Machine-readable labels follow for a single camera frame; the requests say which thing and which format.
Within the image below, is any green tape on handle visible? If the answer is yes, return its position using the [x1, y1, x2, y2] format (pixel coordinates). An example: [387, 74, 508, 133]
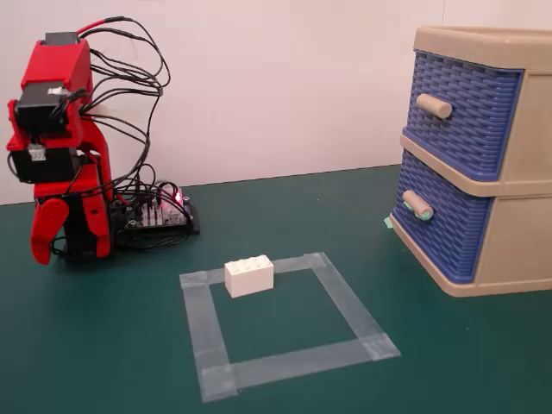
[404, 202, 434, 223]

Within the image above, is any controller circuit board with LEDs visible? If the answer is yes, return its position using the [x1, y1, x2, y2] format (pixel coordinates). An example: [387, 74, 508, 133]
[112, 183, 202, 243]

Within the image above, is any translucent tape strip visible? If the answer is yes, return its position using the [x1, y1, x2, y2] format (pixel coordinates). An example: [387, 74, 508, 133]
[303, 252, 402, 361]
[201, 337, 402, 390]
[179, 253, 329, 291]
[179, 275, 239, 404]

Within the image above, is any blue wicker drawer plain handle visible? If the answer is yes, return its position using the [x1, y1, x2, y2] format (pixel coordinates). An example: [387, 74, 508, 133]
[405, 49, 524, 181]

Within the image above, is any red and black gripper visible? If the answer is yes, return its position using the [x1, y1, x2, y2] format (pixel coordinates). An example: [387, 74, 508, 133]
[6, 136, 110, 265]

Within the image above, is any red sleeved power cable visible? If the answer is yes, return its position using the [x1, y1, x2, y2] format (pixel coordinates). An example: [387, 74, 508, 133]
[76, 16, 172, 90]

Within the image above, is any beige plastic drawer cabinet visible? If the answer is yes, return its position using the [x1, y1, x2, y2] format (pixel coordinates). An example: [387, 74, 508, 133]
[390, 24, 552, 298]

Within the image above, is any blue plastic storage box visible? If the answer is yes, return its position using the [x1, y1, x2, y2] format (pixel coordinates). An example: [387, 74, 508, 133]
[391, 150, 493, 284]

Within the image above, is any white toy brick cube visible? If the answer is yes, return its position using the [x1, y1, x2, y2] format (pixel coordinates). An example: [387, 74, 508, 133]
[223, 254, 276, 298]

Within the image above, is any black motor cable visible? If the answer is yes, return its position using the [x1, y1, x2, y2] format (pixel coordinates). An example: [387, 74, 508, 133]
[88, 47, 165, 113]
[84, 64, 166, 204]

